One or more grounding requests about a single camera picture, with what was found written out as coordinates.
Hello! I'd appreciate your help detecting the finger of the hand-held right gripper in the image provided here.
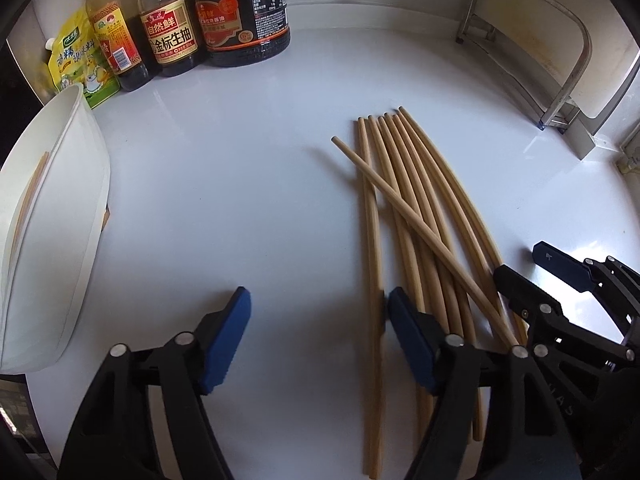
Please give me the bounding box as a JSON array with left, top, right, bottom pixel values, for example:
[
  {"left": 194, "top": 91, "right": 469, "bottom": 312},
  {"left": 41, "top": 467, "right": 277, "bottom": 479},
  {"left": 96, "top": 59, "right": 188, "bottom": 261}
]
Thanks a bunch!
[
  {"left": 531, "top": 241, "right": 640, "bottom": 296},
  {"left": 492, "top": 263, "right": 568, "bottom": 331}
]

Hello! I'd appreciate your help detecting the pile of wooden chopsticks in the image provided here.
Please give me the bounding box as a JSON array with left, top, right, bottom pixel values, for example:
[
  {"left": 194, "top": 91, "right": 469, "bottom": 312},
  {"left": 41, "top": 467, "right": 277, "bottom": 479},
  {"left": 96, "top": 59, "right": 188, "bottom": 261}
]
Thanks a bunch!
[{"left": 331, "top": 106, "right": 531, "bottom": 478}]

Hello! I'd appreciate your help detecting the large red cap sauce bottle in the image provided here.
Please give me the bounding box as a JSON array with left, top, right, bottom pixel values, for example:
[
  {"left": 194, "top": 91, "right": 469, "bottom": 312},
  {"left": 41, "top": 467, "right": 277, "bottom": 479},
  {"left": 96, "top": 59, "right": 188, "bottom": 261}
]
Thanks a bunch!
[{"left": 192, "top": 0, "right": 292, "bottom": 68}]

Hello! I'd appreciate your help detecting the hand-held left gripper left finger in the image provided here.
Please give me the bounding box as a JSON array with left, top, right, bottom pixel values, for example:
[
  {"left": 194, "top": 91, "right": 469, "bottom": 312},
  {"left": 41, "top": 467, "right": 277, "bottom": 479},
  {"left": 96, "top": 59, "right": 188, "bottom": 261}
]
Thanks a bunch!
[{"left": 56, "top": 286, "right": 252, "bottom": 480}]

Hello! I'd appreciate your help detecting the yellow cap vinegar bottle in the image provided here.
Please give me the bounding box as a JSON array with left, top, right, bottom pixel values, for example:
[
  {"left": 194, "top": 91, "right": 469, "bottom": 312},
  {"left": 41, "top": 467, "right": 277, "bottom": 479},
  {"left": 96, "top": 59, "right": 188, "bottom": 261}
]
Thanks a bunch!
[{"left": 84, "top": 0, "right": 160, "bottom": 93}]

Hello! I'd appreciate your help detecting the yellow cap soy sauce bottle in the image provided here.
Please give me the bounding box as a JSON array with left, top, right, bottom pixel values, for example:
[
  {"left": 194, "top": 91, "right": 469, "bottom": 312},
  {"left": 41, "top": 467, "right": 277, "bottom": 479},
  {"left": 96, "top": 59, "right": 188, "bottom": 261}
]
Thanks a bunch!
[{"left": 131, "top": 0, "right": 205, "bottom": 78}]

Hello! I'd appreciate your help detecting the white round basin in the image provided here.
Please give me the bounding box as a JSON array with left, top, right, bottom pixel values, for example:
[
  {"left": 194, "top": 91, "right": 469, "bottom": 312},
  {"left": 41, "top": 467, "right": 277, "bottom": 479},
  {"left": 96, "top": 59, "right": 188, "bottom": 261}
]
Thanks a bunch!
[{"left": 0, "top": 82, "right": 112, "bottom": 375}]

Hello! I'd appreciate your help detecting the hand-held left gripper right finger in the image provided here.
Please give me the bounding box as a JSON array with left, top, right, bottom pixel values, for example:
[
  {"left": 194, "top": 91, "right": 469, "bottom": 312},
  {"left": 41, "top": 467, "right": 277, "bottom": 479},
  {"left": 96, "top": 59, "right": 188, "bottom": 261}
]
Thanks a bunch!
[{"left": 385, "top": 286, "right": 583, "bottom": 480}]

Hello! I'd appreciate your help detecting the metal cutting board rack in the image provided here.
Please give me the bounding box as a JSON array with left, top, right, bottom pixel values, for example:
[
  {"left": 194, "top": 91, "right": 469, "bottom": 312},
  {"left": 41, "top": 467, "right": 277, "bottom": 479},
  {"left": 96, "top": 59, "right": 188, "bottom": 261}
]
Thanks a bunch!
[{"left": 456, "top": 0, "right": 593, "bottom": 133}]

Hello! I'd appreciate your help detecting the yellow seasoning pouch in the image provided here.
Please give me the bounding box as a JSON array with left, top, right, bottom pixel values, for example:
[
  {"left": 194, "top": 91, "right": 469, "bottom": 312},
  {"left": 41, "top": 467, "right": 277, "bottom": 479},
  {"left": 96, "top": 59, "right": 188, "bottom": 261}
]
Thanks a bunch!
[{"left": 44, "top": 7, "right": 122, "bottom": 111}]

